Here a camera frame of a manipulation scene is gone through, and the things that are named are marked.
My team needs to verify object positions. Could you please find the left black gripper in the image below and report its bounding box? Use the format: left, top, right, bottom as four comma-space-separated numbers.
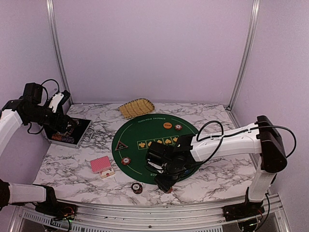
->
26, 106, 77, 133

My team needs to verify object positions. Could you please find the aluminium poker case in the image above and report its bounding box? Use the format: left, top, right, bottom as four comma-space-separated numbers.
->
41, 103, 95, 149

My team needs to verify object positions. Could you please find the right aluminium frame post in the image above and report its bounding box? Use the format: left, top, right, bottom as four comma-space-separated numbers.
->
226, 0, 261, 111

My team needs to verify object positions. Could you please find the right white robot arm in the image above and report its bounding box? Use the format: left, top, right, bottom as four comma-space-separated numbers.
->
146, 116, 287, 217

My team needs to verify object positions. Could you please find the left aluminium frame post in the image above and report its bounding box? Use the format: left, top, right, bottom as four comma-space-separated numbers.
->
46, 0, 70, 92

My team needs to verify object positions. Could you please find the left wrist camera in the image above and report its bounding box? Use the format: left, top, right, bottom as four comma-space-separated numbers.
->
48, 90, 70, 113

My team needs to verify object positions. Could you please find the orange big blind button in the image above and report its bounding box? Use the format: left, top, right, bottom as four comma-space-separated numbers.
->
163, 122, 172, 129

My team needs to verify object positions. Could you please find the woven bamboo tray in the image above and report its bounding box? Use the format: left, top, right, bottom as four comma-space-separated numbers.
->
118, 98, 155, 119

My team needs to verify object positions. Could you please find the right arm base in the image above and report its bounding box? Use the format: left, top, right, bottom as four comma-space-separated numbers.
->
223, 188, 265, 221

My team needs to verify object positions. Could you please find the ace card box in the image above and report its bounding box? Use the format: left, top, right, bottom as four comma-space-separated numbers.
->
99, 168, 115, 179

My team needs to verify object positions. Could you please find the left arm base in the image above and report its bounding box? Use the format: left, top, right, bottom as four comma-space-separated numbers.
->
35, 185, 77, 219

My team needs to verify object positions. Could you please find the red backed card deck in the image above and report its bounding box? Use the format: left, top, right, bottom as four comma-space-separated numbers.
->
90, 156, 112, 174

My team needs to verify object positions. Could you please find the black poker chip stack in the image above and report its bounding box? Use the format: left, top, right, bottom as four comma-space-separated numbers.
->
131, 183, 143, 194

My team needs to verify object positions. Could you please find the front aluminium rail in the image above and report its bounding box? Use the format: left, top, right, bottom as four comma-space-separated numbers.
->
9, 193, 290, 232

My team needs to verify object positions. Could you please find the orange purple chip row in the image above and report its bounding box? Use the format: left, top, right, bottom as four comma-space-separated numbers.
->
52, 134, 74, 144

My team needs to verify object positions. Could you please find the green round poker mat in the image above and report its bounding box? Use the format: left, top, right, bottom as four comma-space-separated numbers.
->
112, 114, 198, 185

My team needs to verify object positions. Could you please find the triangular all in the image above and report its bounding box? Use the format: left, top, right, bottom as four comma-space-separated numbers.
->
115, 141, 128, 151

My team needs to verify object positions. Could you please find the aluminium frame post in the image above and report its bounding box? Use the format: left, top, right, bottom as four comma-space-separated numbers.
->
226, 0, 261, 111
46, 0, 70, 92

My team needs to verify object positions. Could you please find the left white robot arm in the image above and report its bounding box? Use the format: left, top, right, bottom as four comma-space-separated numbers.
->
0, 98, 77, 215

